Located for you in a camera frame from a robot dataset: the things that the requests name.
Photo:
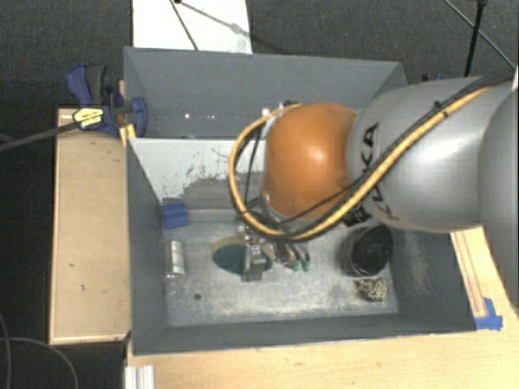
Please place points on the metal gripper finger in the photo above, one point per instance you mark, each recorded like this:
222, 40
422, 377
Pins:
267, 262
252, 266

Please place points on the dark green oval object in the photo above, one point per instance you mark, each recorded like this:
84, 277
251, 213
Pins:
228, 258

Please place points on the pale wood board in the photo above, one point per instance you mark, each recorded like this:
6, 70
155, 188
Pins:
91, 237

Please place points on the clear glass jar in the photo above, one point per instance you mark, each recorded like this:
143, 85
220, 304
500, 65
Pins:
175, 257

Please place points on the grey metal bin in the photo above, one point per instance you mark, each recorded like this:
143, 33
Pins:
284, 298

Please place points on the black cylinder on white bracket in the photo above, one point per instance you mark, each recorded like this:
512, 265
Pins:
357, 218

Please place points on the black mesh cup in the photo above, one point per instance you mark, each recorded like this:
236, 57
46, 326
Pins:
370, 251

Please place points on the speckled beige lump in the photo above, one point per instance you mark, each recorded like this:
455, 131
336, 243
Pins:
372, 290

